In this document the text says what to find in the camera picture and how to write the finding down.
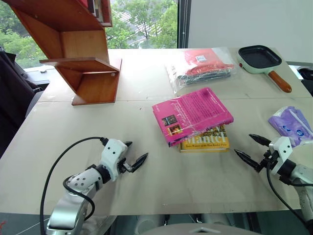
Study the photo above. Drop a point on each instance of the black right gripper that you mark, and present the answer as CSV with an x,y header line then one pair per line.
x,y
269,159

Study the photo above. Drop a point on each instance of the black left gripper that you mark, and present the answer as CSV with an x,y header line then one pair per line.
x,y
123,166

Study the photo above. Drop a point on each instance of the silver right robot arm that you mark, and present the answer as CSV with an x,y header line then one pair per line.
x,y
302,178

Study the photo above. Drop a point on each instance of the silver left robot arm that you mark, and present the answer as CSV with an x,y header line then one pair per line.
x,y
69,208

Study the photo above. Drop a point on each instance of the yellow Mantel book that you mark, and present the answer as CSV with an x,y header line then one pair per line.
x,y
207,143

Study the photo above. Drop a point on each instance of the pink paperback book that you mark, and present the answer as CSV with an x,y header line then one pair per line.
x,y
193,112

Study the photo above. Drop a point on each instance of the brown wooden zigzag bookshelf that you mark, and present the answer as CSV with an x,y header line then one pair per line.
x,y
83,44

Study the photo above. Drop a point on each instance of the purple tissue pack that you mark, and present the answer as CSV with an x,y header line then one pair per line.
x,y
291,122

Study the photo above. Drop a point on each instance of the black object beside table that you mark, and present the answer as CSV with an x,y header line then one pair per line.
x,y
306,78

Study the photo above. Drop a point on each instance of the green electric frying pan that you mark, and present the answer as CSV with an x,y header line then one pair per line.
x,y
260,58

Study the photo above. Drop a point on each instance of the clear plastic bag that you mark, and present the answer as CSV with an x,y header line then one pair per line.
x,y
203,68

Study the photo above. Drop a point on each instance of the red folded garment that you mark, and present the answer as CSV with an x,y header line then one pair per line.
x,y
205,61

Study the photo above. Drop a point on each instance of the dark office chair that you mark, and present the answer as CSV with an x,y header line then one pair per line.
x,y
12,98

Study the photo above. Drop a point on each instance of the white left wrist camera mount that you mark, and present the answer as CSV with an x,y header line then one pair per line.
x,y
113,153

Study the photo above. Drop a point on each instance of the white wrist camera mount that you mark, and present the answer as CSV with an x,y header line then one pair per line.
x,y
113,153
281,149

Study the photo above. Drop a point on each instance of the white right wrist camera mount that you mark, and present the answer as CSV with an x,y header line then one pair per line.
x,y
281,149

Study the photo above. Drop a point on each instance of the black window frame post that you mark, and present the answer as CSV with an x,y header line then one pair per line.
x,y
183,24

